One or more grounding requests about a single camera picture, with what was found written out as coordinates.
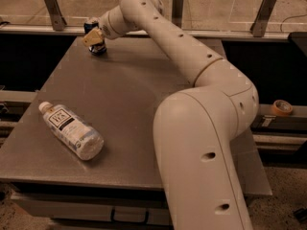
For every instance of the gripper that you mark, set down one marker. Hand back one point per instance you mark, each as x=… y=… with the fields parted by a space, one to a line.
x=106 y=27

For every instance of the blue pepsi can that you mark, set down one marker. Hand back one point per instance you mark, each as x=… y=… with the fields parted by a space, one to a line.
x=97 y=49

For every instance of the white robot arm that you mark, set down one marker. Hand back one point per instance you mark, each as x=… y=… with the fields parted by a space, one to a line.
x=193 y=128

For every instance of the clear plastic water bottle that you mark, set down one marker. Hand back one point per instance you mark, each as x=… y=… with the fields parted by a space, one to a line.
x=83 y=139

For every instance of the orange tape roll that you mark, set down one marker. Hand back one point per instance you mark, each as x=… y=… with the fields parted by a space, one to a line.
x=282 y=108

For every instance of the black object on floor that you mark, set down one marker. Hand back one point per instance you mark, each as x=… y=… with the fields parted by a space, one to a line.
x=301 y=215

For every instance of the left metal railing bracket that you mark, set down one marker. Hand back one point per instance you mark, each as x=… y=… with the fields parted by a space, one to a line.
x=57 y=19

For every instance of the metal railing bracket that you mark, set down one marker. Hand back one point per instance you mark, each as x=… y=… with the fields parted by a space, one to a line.
x=259 y=26
x=177 y=12
x=57 y=19

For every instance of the middle metal railing bracket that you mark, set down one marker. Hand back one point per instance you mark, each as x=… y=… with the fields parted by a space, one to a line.
x=177 y=12

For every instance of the right metal railing bracket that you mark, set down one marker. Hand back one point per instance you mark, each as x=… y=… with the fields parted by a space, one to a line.
x=259 y=26

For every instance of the grey drawer with handle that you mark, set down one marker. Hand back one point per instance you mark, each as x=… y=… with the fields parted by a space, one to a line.
x=85 y=212

